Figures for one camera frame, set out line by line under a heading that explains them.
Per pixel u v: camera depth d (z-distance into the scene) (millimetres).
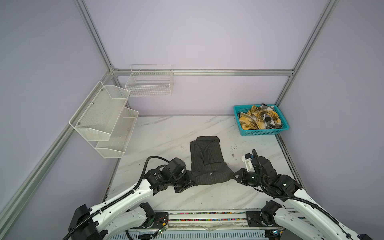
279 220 607
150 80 957
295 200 475
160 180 532
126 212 466
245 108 1149
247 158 686
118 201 441
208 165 904
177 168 586
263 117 1073
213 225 733
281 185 507
